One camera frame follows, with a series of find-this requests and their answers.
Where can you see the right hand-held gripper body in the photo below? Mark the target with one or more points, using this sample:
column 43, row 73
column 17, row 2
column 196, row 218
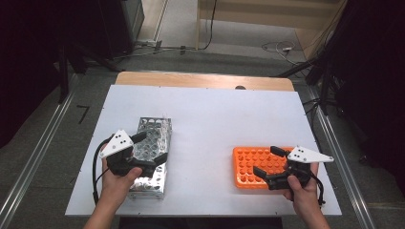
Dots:
column 305, row 156

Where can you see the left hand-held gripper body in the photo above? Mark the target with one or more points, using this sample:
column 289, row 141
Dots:
column 117, row 144

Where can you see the orange test tube rack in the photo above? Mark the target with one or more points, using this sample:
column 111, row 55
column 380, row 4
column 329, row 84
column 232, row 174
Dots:
column 248, row 162

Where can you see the metal test tube rack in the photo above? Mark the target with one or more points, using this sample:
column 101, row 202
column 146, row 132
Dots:
column 149, row 187

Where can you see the person's right hand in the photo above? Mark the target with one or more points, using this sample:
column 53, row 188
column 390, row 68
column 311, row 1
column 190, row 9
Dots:
column 305, row 200

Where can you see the person's left hand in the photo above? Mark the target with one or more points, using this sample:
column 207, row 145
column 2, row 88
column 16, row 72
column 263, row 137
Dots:
column 116, row 189

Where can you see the white table board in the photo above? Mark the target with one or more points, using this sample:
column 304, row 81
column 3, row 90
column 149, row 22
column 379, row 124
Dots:
column 207, row 111

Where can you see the person's dark clothing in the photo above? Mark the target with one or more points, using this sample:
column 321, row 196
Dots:
column 197, row 224

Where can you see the black metal stand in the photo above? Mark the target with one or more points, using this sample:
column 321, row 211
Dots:
column 63, row 79

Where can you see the black curtain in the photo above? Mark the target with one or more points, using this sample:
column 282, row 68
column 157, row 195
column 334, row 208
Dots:
column 375, row 79
column 25, row 63

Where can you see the black cabinet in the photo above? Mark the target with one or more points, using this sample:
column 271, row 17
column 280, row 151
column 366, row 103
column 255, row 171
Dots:
column 132, row 16

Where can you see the wooden shelf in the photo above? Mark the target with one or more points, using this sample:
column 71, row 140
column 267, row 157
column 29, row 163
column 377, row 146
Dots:
column 254, row 12

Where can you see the aluminium floor rail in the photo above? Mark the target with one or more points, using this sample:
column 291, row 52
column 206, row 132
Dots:
column 324, row 125
column 31, row 165

